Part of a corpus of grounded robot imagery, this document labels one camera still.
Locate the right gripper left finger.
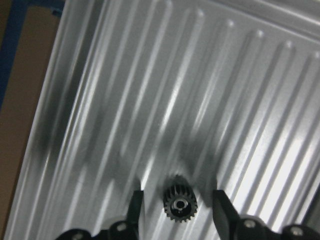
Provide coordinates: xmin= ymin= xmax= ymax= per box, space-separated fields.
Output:
xmin=126 ymin=190 xmax=145 ymax=240

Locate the black bearing gear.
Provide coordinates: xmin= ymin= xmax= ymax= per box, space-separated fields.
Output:
xmin=163 ymin=175 xmax=198 ymax=223

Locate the grey ribbed metal tray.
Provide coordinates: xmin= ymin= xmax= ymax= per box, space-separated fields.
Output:
xmin=3 ymin=0 xmax=320 ymax=240

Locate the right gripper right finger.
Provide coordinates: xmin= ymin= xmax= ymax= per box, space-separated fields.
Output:
xmin=212 ymin=190 xmax=241 ymax=240

